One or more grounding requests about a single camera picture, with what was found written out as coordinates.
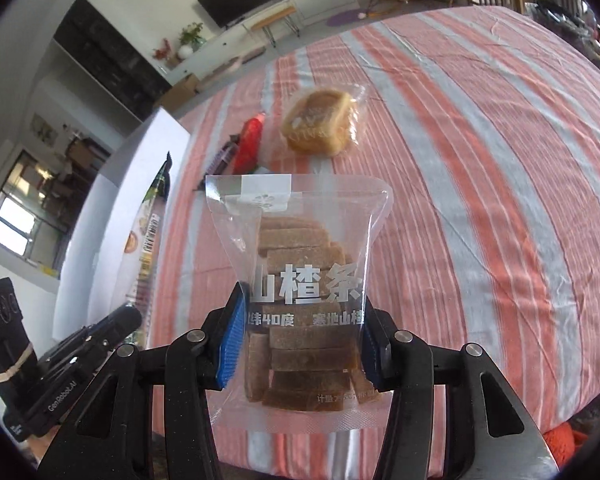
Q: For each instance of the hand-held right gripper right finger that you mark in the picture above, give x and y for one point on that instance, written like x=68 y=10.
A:
x=372 y=355

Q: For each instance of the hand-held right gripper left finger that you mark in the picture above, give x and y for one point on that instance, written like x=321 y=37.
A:
x=232 y=340

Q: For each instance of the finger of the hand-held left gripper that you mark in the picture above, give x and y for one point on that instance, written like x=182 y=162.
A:
x=120 y=322

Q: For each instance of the green white snack packet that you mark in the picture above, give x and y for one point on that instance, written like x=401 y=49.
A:
x=152 y=240

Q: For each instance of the clear bag of brown strips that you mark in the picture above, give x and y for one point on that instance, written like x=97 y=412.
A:
x=300 y=260

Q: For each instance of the white box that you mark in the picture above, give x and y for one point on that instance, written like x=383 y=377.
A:
x=120 y=195

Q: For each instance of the brown chocolate bar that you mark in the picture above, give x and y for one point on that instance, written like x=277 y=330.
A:
x=217 y=162

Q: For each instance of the red sausage stick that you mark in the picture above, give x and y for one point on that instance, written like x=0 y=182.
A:
x=250 y=142

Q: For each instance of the bread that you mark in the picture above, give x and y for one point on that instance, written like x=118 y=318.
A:
x=320 y=120

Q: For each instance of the distant room window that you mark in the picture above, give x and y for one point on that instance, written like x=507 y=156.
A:
x=20 y=215

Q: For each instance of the orange fluffy blanket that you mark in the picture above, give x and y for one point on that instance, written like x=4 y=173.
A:
x=565 y=442

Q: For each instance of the cardboard box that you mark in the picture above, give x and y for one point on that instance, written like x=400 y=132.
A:
x=182 y=91

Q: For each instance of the black shelf cabinet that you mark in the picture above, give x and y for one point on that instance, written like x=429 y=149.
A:
x=110 y=60

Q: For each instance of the red flowers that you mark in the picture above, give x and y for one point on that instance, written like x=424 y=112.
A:
x=164 y=52

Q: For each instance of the round white vase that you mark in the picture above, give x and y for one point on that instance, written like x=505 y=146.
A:
x=184 y=52

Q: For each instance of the green plant in vase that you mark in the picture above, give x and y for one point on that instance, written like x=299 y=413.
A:
x=191 y=34

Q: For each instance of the wooden bench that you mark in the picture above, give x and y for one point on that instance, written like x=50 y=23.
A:
x=275 y=14

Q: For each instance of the purple rug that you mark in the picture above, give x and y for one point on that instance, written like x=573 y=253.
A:
x=342 y=19

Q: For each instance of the row of jars and bottles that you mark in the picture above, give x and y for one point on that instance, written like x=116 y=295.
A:
x=580 y=25

